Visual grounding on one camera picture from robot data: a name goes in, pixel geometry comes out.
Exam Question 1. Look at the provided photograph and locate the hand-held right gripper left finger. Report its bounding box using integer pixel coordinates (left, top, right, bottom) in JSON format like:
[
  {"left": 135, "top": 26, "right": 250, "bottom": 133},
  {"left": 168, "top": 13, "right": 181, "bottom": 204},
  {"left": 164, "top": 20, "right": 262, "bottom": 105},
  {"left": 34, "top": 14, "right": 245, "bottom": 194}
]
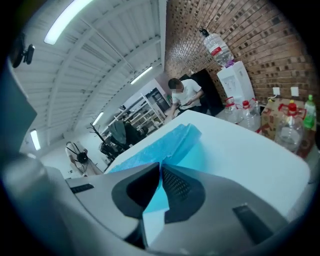
[{"left": 65, "top": 161, "right": 161, "bottom": 241}]

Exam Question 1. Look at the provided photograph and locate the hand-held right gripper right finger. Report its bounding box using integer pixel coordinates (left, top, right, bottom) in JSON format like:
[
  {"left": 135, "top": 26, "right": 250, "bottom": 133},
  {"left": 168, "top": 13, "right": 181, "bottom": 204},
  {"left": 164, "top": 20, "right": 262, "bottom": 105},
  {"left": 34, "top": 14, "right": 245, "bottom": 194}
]
[{"left": 143, "top": 164, "right": 289, "bottom": 251}]

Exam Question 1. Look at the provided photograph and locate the blue plastic bag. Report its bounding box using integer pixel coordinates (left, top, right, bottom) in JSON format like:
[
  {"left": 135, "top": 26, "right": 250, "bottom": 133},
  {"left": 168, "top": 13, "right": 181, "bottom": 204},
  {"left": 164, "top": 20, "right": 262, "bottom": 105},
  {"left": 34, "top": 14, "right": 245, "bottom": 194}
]
[{"left": 108, "top": 122, "right": 209, "bottom": 215}]

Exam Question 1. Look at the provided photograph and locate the office chair with grey jacket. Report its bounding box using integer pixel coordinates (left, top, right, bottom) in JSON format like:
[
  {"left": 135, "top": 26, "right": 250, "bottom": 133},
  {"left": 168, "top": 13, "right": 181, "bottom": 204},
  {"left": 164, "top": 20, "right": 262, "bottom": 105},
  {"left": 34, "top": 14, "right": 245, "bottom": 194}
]
[{"left": 99, "top": 120, "right": 142, "bottom": 159}]

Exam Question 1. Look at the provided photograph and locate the black coat rack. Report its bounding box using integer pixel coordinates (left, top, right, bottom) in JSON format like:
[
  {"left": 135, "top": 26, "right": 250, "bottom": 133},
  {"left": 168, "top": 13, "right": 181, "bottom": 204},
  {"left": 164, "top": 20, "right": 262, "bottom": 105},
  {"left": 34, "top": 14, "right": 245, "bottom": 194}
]
[{"left": 86, "top": 122, "right": 105, "bottom": 146}]

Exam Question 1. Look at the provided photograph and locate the long ceiling light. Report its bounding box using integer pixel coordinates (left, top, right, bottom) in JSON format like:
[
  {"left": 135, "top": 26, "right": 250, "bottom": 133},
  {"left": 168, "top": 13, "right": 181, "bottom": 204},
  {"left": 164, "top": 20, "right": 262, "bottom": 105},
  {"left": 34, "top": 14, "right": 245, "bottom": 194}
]
[
  {"left": 91, "top": 111, "right": 105, "bottom": 127},
  {"left": 43, "top": 0, "right": 94, "bottom": 46},
  {"left": 29, "top": 128, "right": 42, "bottom": 152},
  {"left": 129, "top": 65, "right": 154, "bottom": 85}
]

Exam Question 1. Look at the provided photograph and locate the white shelf unit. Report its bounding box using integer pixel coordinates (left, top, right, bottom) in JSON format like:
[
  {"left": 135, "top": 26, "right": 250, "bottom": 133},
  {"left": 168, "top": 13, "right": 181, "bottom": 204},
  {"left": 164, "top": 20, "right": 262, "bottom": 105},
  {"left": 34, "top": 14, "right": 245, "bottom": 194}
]
[{"left": 129, "top": 86, "right": 168, "bottom": 130}]

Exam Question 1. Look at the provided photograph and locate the black panel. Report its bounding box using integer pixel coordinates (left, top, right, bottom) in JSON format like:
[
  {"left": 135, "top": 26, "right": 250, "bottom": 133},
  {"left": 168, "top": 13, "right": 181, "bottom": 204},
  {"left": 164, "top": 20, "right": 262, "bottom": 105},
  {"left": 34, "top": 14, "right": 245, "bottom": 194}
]
[{"left": 179, "top": 68, "right": 225, "bottom": 117}]

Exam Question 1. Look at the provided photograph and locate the brown cardboard box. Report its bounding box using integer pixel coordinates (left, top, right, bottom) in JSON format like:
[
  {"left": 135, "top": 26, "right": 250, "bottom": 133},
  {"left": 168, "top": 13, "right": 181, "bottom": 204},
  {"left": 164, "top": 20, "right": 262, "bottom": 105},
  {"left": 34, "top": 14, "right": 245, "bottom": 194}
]
[{"left": 256, "top": 98, "right": 316, "bottom": 159}]

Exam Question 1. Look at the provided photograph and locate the white water dispenser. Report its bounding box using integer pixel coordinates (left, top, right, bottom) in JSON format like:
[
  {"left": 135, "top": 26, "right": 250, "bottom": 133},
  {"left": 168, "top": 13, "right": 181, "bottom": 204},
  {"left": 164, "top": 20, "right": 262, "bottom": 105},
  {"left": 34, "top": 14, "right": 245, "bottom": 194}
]
[{"left": 216, "top": 60, "right": 256, "bottom": 106}]

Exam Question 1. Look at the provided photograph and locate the green plastic bottle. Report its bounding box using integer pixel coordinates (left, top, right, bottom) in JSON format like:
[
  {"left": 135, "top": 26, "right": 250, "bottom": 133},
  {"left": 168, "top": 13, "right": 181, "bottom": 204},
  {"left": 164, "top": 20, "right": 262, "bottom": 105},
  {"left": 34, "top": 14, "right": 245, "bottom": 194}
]
[{"left": 302, "top": 94, "right": 317, "bottom": 130}]

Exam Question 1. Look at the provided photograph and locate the clear water jug red label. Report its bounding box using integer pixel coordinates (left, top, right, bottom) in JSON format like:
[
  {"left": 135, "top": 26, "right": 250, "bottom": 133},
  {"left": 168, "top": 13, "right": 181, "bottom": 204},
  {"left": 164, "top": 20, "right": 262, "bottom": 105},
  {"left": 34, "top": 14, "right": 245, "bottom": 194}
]
[{"left": 199, "top": 28, "right": 235, "bottom": 69}]

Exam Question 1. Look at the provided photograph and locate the empty clear jug red handle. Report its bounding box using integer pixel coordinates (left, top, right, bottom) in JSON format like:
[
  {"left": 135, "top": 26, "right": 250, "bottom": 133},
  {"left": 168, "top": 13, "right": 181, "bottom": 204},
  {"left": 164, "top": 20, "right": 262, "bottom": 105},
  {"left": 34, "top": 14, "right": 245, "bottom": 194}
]
[
  {"left": 273, "top": 99, "right": 308, "bottom": 154},
  {"left": 236, "top": 99, "right": 262, "bottom": 133},
  {"left": 223, "top": 96, "right": 245, "bottom": 125}
]

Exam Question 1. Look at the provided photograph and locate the black mounted camera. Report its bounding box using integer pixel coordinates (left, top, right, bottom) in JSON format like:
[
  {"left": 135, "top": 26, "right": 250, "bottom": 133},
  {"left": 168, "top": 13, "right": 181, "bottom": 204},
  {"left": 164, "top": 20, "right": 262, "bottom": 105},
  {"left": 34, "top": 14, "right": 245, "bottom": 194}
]
[{"left": 10, "top": 33, "right": 36, "bottom": 69}]

